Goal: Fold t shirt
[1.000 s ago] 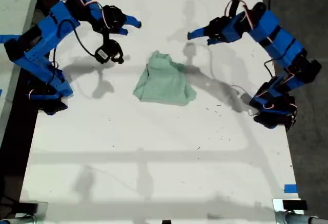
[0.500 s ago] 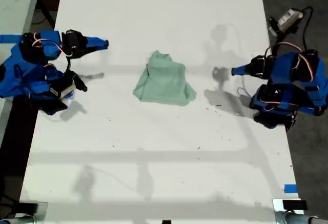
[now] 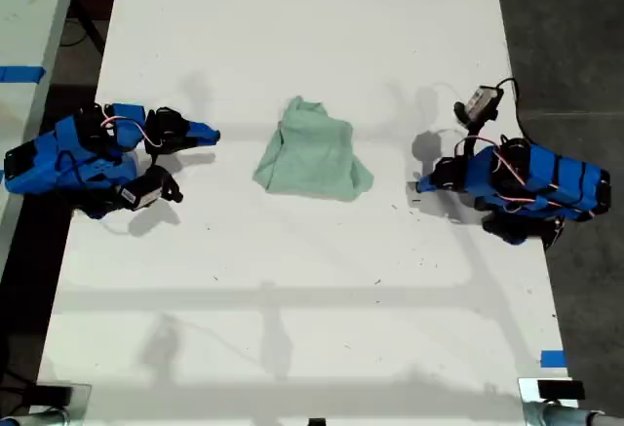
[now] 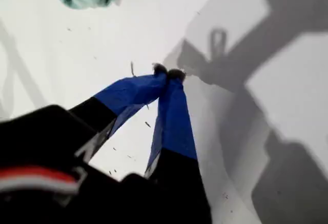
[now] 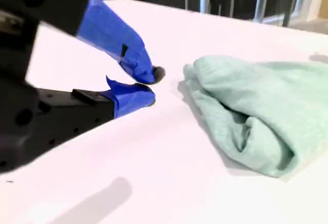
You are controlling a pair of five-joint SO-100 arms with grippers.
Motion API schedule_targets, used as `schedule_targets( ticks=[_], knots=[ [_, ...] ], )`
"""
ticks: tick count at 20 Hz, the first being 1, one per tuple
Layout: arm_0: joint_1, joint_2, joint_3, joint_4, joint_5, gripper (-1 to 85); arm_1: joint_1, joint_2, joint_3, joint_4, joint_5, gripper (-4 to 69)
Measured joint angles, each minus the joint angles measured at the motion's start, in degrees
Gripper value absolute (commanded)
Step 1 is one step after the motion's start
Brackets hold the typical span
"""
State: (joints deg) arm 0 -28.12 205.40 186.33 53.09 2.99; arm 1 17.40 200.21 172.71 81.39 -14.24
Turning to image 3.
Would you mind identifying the red and white wire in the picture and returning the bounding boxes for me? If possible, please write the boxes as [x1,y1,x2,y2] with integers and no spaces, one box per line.
[99,102,165,150]
[490,145,542,213]

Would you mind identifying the black camera stalk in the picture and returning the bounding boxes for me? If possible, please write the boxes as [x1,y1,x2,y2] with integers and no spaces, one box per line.
[461,121,485,147]
[145,151,172,176]

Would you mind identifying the black floor cable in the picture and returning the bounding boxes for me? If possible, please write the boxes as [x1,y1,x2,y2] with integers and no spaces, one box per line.
[60,0,109,55]

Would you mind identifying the black camera cable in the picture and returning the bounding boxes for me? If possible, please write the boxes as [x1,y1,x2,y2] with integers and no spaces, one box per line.
[494,77,530,144]

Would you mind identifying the grey stand tube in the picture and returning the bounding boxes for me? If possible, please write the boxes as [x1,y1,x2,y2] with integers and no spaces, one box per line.
[0,407,75,426]
[524,403,624,426]

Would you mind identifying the small black box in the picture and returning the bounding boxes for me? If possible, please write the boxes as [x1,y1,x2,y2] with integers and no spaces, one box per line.
[537,380,586,401]
[35,385,74,406]

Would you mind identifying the black camera box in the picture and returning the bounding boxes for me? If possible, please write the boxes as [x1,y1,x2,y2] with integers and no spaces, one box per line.
[116,165,185,212]
[453,85,504,130]

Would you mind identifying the white side table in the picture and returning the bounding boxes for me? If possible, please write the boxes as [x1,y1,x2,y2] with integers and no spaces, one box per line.
[0,0,82,264]

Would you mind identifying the pale green T-shirt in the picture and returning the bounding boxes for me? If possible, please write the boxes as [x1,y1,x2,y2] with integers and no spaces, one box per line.
[252,96,375,203]

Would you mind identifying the long blue tape strip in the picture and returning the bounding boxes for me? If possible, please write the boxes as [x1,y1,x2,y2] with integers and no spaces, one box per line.
[0,65,47,84]

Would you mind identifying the short blue tape strip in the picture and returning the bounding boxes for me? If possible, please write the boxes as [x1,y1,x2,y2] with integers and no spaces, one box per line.
[539,349,568,369]

